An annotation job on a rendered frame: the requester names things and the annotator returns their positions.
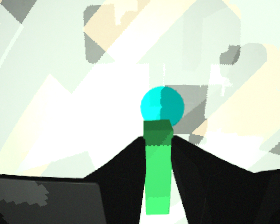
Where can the green rectangular post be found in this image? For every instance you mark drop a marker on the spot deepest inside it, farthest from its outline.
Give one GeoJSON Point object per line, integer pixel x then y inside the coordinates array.
{"type": "Point", "coordinates": [158, 135]}

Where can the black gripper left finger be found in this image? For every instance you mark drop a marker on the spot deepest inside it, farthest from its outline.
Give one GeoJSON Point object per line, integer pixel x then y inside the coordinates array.
{"type": "Point", "coordinates": [113, 194]}

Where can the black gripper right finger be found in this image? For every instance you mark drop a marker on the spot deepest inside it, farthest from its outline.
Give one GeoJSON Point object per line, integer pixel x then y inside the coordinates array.
{"type": "Point", "coordinates": [214, 191]}

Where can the cyan circle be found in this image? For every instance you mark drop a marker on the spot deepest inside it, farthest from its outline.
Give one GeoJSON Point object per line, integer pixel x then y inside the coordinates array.
{"type": "Point", "coordinates": [162, 103]}

